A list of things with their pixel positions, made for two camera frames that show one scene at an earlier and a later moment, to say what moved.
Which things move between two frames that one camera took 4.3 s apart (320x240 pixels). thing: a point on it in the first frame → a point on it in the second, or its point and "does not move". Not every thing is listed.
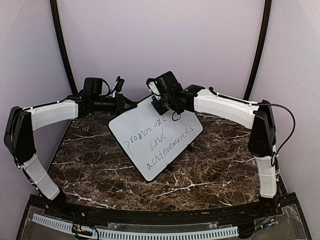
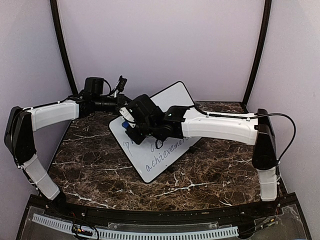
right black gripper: [160, 110] → [135, 138]
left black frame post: [56, 17] does not move
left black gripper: [121, 99] does not move
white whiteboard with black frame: [153, 141] does not move
